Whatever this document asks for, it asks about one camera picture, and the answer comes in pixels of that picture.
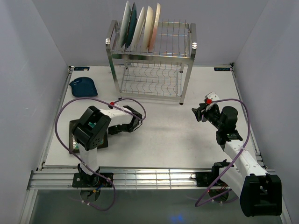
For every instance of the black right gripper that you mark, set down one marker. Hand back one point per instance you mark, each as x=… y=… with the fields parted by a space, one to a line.
x=198 y=113

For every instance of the white green red rimmed plate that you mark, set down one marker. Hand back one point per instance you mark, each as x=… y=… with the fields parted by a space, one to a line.
x=138 y=29

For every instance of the left blue table label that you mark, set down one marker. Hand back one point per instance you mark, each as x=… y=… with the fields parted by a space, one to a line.
x=81 y=68

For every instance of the aluminium front rail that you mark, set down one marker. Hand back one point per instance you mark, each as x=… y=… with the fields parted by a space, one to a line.
x=123 y=179

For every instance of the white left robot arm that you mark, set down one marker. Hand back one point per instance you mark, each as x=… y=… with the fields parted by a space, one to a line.
x=92 y=129

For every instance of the square black teal plate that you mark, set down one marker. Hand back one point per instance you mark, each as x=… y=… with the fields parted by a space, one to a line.
x=74 y=146

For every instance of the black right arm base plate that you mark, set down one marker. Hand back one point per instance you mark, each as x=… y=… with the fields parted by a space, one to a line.
x=205 y=178

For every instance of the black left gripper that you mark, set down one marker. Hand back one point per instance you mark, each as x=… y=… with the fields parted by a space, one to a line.
x=111 y=131

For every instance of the cream bear plate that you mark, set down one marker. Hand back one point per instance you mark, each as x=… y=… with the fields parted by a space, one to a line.
x=147 y=29

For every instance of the cream and pink branch plate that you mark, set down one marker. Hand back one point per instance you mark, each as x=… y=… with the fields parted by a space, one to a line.
x=155 y=27

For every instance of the dark teal blossom plate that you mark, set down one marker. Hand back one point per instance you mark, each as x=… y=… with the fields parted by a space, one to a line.
x=132 y=26

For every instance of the dark blue irregular dish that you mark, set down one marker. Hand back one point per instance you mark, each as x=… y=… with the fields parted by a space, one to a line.
x=83 y=87

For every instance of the red and teal plate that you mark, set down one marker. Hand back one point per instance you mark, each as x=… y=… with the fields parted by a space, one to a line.
x=125 y=24

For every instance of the stainless steel dish rack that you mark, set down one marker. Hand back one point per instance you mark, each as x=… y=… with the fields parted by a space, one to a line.
x=161 y=73

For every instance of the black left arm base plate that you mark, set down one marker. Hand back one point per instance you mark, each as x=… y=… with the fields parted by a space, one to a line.
x=86 y=181

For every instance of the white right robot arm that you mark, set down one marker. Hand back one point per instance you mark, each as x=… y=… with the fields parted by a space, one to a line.
x=259 y=192

